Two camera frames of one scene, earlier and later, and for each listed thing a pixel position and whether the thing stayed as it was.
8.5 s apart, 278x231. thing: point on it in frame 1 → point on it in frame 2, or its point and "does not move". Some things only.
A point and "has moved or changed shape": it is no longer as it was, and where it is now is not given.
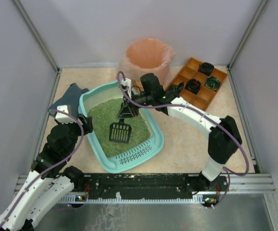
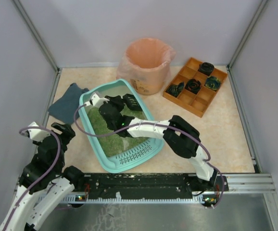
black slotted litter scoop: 120,132 has moved or changed shape
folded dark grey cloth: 71,98 does not move
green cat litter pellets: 104,113 does not move
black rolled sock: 206,68 does not move
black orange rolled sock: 193,85 does not move
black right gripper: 128,105 → 116,101
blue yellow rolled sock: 213,83 does not move
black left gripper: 88,124 → 62,130
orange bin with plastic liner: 145,56 does not move
